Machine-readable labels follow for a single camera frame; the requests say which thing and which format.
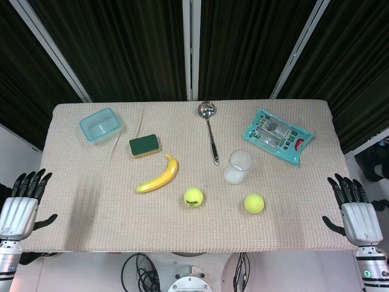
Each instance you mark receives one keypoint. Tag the beige waffle tablecloth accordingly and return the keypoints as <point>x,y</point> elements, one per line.
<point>188,231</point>

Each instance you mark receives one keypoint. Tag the yellow tennis ball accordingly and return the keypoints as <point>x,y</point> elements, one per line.
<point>193,197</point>
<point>254,203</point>

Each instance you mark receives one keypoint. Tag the teal cleaning cloth package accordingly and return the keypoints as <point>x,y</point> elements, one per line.
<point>278,137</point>

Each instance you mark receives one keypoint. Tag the black equipment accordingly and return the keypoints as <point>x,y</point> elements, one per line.
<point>375,164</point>

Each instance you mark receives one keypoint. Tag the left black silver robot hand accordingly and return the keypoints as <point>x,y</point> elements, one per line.
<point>16,216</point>

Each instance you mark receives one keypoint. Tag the yellow banana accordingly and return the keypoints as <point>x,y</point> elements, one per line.
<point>164,178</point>

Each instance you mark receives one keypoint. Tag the green yellow sponge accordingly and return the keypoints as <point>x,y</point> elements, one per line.
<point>144,145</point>

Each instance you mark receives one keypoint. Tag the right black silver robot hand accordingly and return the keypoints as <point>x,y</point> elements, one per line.
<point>361,222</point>

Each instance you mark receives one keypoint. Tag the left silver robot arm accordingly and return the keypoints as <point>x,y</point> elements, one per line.
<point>7,264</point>

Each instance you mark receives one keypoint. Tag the grey round robot base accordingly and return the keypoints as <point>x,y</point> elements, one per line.
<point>193,281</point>

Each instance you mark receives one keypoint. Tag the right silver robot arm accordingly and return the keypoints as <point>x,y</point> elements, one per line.
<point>372,267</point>

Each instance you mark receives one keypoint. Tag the dark pleated curtain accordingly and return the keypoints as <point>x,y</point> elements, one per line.
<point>127,45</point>

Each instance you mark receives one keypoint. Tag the clear box with blue rim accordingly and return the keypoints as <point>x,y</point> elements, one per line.
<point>99,125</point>

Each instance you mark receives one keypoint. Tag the clear plastic cup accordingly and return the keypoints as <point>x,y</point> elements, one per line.
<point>238,165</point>

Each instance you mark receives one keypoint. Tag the white window frame post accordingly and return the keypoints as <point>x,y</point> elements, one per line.
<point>51,45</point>
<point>190,45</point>
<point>299,51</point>

